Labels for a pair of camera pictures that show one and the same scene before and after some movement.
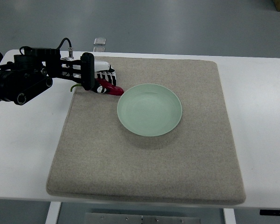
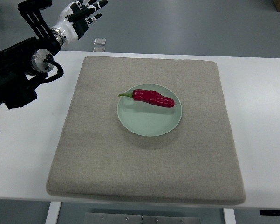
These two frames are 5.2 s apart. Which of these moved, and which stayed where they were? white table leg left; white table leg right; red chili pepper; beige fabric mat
Moved: red chili pepper
Stayed: beige fabric mat; white table leg right; white table leg left
